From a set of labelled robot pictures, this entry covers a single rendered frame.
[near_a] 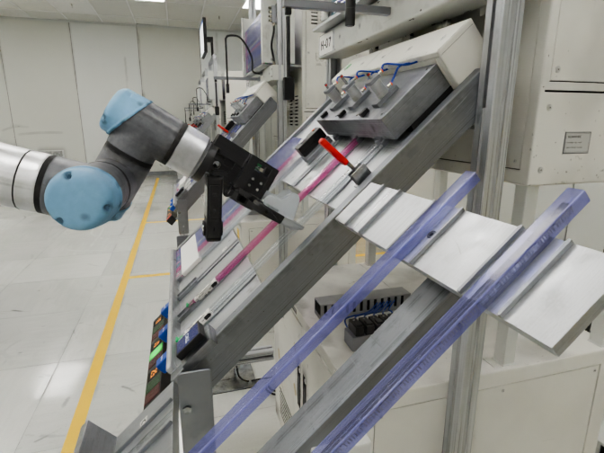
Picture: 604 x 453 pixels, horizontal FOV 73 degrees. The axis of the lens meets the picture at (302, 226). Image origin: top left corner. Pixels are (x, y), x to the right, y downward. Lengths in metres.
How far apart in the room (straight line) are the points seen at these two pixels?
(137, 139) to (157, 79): 8.80
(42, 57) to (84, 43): 0.79
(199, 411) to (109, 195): 0.35
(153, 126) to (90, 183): 0.17
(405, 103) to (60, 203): 0.53
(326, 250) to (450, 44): 0.39
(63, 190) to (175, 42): 9.04
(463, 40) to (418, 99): 0.11
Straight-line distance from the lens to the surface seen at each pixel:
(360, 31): 1.12
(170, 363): 0.73
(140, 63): 9.50
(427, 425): 0.95
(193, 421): 0.71
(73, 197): 0.54
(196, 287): 0.96
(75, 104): 9.60
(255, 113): 2.09
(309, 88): 2.16
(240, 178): 0.68
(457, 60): 0.77
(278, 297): 0.67
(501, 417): 1.06
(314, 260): 0.67
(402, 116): 0.74
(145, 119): 0.67
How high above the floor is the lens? 1.11
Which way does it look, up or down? 14 degrees down
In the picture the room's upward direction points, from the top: straight up
